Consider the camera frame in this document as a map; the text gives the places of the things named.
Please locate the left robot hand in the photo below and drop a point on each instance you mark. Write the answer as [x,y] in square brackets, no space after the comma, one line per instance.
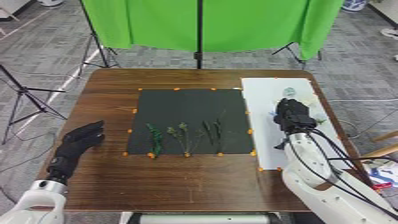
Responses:
[81,136]

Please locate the bright green sprig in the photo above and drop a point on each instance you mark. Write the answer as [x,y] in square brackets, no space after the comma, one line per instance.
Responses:
[157,140]

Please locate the white flower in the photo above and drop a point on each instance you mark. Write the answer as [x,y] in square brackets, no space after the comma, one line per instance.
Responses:
[314,104]

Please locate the black backdrop stand pole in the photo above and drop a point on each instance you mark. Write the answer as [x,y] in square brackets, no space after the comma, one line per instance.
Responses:
[200,33]

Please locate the dark mat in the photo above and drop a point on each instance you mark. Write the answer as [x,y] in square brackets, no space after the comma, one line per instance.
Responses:
[189,110]

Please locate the blue flower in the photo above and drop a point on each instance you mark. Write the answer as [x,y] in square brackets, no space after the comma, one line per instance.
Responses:
[289,91]

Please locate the long dark green sprig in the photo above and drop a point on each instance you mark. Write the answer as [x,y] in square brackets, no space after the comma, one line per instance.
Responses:
[219,130]

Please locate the white sheet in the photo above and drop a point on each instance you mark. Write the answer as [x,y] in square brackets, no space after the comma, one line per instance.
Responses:
[264,110]

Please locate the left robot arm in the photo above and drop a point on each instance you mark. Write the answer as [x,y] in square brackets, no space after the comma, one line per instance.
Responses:
[36,203]

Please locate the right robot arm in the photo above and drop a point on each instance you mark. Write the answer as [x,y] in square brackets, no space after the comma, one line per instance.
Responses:
[323,186]

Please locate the green sprig with olive buds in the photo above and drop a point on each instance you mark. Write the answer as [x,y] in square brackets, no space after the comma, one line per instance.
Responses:
[182,135]

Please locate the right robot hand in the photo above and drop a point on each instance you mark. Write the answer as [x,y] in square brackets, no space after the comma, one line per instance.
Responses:
[294,115]

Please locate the black light stand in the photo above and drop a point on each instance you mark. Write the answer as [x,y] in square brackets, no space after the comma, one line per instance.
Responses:
[95,40]

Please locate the short dark green sprig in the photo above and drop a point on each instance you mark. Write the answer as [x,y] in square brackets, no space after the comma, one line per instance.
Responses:
[209,131]

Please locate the black tripod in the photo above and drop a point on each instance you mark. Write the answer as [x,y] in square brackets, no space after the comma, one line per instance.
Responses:
[28,96]

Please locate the black backdrop stand legs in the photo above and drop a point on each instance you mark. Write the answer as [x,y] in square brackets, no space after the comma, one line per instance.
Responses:
[294,53]

